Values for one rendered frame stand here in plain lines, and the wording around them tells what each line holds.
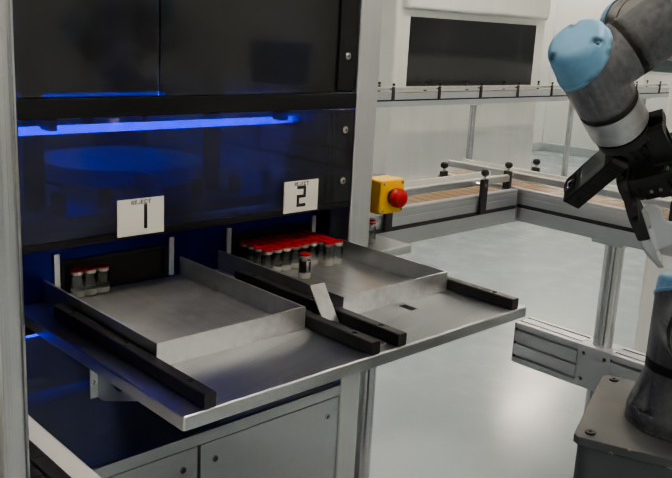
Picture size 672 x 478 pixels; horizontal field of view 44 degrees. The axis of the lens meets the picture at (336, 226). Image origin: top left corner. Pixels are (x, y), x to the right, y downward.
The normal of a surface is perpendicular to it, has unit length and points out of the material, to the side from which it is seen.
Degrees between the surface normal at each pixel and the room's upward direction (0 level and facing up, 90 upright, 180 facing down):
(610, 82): 111
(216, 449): 90
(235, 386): 0
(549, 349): 90
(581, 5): 90
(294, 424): 90
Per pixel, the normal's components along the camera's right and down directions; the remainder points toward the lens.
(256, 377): 0.05, -0.97
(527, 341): -0.72, 0.12
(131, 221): 0.69, 0.20
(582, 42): -0.56, -0.61
